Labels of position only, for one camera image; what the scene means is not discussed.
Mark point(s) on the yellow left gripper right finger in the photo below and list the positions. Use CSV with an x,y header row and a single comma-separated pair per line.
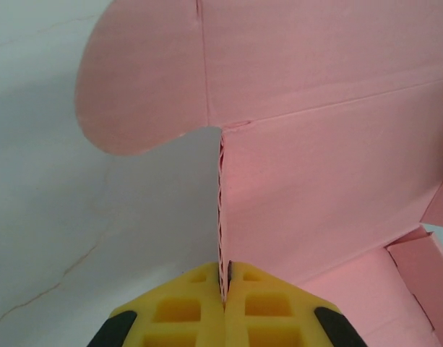
x,y
271,314

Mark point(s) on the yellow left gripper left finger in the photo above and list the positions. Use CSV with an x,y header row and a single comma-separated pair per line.
x,y
177,314

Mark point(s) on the pink paper box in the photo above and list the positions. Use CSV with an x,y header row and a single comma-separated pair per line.
x,y
315,162

